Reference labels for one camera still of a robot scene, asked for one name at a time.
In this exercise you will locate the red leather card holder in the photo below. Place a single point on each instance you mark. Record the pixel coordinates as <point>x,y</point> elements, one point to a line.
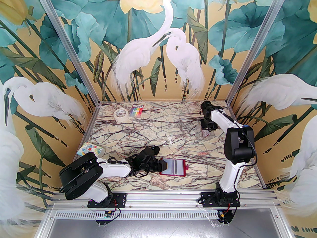
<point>169,167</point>

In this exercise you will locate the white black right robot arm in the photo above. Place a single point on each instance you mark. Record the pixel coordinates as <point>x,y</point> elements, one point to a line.
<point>239,145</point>

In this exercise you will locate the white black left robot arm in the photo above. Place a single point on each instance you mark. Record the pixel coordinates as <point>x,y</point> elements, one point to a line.
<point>79,175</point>

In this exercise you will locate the clear plastic card box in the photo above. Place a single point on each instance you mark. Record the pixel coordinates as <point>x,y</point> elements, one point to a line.
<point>206,133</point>

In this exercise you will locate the perforated metal strip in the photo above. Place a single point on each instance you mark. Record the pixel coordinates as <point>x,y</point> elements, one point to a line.
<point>161,214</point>

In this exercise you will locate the cream masking tape roll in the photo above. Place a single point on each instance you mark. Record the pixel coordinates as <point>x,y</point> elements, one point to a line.
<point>120,118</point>

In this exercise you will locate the coloured pen pack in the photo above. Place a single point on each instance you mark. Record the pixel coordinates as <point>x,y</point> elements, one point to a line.
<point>137,111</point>

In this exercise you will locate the colourful patterned tissue pack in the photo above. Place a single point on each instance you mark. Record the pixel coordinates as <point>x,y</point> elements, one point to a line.
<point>90,147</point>

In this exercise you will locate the small green circuit board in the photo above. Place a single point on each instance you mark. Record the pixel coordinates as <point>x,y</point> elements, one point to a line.
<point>107,214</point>

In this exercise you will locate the small board yellow connector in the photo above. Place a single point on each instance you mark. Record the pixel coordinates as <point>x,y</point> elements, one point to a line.
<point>222,214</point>

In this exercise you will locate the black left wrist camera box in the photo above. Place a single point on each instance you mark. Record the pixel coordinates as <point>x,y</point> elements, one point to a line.
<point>151,150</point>

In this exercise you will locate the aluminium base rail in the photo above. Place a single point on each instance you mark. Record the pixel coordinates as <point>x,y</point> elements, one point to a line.
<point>161,198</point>

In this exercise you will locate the aluminium frame post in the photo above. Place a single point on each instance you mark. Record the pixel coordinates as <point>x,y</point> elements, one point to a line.
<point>258,43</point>
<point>67,43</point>

